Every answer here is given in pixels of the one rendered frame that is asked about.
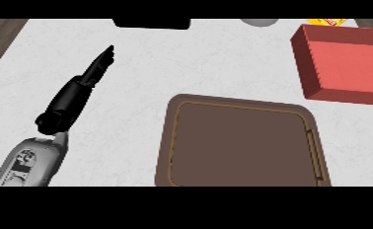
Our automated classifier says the brown tray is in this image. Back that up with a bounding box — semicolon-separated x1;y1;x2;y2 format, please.
154;93;334;188

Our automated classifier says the black appliance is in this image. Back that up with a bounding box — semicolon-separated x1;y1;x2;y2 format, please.
113;19;192;31

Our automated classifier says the grey round object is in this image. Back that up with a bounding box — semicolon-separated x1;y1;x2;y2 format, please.
239;19;282;28

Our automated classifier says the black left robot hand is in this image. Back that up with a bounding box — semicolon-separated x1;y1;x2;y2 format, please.
34;44;117;136

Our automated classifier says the red cardboard box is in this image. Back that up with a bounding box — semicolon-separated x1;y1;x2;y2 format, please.
289;24;373;106

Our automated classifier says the yellow packet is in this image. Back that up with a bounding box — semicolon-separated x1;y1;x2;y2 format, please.
307;19;350;27

